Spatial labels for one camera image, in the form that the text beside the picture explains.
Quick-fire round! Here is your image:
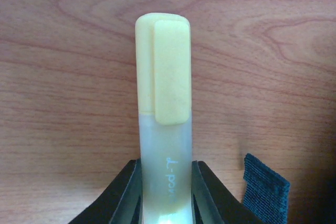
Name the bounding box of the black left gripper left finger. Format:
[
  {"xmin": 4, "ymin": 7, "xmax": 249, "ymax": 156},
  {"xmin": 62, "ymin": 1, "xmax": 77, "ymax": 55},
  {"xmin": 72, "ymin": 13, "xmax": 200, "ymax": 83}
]
[{"xmin": 69, "ymin": 159, "xmax": 142, "ymax": 224}]

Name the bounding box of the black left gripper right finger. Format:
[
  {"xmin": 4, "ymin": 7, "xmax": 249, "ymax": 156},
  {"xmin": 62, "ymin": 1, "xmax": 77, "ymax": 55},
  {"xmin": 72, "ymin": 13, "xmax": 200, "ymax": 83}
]
[{"xmin": 192, "ymin": 161, "xmax": 262, "ymax": 224}]

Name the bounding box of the navy blue student backpack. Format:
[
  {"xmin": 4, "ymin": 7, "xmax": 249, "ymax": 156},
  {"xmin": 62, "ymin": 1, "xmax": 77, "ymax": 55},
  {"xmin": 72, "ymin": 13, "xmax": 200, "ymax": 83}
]
[{"xmin": 243, "ymin": 153, "xmax": 290, "ymax": 224}]

